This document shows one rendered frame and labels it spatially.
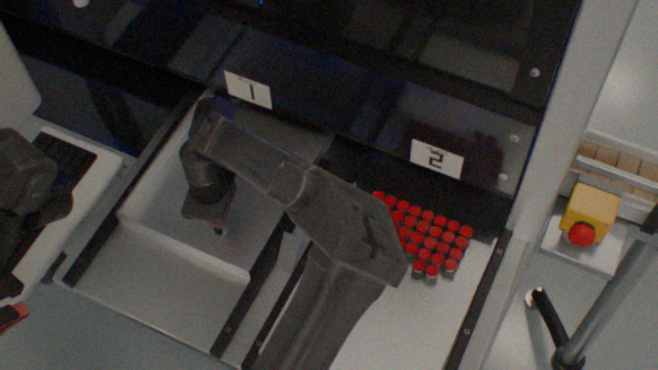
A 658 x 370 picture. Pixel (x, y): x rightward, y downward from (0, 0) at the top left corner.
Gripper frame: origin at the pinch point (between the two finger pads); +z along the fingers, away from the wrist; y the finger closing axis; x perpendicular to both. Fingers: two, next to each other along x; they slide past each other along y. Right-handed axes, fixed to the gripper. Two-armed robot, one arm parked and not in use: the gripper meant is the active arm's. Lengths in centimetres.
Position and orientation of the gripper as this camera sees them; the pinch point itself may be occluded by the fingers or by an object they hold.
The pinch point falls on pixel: (217, 218)
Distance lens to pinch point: 130.4
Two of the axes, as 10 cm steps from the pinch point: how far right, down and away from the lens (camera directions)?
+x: -9.8, -1.6, 1.3
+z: 0.3, 5.4, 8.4
